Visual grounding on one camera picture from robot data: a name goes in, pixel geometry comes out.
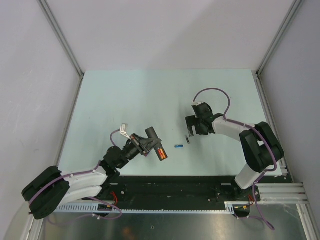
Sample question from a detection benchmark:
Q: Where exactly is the orange battery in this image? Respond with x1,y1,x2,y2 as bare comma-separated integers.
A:
159,148,168,160

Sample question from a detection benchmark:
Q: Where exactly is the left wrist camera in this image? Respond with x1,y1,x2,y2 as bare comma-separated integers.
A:
119,123,130,139

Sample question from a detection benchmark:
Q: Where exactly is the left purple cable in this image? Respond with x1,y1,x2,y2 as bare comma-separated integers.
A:
28,129,123,226

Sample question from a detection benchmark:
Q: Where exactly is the black remote control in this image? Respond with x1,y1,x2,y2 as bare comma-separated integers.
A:
145,126,168,161

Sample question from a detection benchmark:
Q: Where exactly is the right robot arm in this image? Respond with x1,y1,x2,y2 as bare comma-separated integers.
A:
185,102,285,201

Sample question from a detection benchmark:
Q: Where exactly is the purple cable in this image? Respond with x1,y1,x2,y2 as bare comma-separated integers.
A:
28,129,123,226
194,87,278,231

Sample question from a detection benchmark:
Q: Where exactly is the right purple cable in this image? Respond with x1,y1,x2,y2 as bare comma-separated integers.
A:
194,87,278,231

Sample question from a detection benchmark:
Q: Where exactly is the grey cable duct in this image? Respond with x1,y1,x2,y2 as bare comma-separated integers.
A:
57,201,237,215

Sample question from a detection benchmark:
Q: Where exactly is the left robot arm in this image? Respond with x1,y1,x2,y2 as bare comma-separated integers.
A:
21,133,168,220

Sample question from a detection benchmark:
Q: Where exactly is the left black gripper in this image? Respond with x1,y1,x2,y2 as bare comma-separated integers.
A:
117,133,161,169

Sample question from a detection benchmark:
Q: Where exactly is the red yellow battery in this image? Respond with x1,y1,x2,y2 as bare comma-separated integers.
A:
157,148,165,161

